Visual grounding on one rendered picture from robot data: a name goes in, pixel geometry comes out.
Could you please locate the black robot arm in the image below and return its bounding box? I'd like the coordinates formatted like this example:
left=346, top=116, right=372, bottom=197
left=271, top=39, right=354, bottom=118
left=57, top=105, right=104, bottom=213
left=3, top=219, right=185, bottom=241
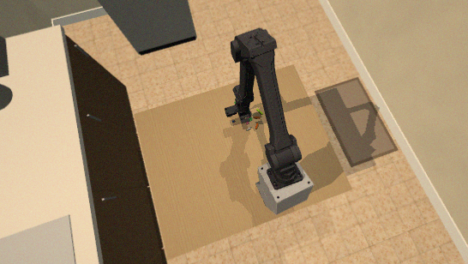
left=225, top=28, right=303, bottom=190

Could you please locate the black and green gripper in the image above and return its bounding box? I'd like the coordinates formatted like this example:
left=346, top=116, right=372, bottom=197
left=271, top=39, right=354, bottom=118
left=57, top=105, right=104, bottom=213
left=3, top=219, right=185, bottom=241
left=240, top=108, right=253, bottom=123

